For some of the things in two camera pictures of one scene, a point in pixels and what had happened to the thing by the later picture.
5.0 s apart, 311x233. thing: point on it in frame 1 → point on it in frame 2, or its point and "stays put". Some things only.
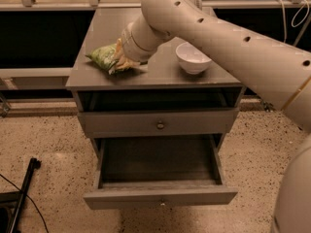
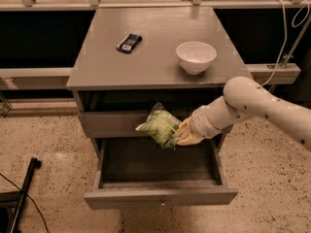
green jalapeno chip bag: x=104 y=56 → x=161 y=126
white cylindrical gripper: x=130 y=48 → x=200 y=124
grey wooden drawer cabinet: x=156 y=131 stays put
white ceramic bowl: x=191 y=60 stays put
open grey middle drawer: x=157 y=171 stays put
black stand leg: x=12 y=202 stays put
